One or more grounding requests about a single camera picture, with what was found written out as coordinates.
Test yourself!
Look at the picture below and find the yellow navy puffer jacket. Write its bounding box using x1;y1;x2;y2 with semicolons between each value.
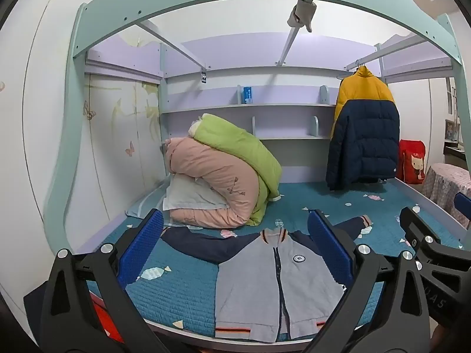
326;65;400;191

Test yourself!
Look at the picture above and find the lilac shelf unit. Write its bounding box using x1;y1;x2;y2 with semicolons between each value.
158;35;387;184

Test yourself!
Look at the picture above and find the white clothes rail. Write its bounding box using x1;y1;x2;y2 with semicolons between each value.
338;49;387;79

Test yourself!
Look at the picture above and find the teal quilted bedspread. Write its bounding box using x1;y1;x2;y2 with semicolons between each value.
86;180;464;339

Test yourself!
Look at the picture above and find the red cartoon bag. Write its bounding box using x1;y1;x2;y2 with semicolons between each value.
398;139;427;184

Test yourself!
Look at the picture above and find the teal bunk bed frame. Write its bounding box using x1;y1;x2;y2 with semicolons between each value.
42;0;471;254

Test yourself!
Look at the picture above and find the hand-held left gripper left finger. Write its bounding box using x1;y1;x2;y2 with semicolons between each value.
24;209;173;353

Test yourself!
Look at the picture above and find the striped light blue pillow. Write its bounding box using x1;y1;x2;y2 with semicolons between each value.
125;187;173;225

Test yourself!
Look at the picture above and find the green quilt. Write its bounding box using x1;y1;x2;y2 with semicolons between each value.
189;114;283;227

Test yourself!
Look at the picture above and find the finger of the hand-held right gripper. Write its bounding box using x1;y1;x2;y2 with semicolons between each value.
453;192;471;229
399;207;462;262

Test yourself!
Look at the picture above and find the pink quilt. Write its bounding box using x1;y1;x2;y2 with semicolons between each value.
164;137;263;230

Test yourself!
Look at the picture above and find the grey zip jacket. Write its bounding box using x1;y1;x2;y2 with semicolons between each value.
161;215;372;344

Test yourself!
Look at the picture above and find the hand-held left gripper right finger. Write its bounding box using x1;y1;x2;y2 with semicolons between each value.
302;209;442;353

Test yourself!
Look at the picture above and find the white pillow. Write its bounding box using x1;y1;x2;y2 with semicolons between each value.
163;173;229;212

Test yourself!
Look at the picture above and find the grey hanging cloth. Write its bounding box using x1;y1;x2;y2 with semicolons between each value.
288;0;317;33

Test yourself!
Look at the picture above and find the floral tablecloth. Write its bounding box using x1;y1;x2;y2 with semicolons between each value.
421;163;471;229

